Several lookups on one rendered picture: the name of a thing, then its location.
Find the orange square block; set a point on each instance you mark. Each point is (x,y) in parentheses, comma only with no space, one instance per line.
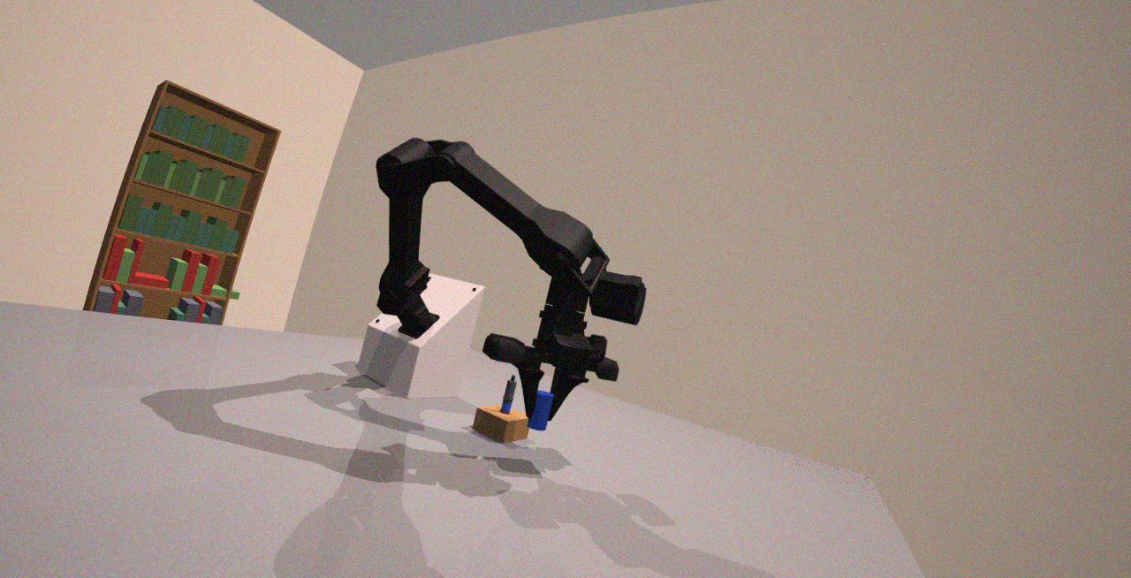
(504,428)

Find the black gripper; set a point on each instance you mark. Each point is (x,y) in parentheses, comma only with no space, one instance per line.
(528,359)

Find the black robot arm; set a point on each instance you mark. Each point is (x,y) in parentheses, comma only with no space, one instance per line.
(556,241)

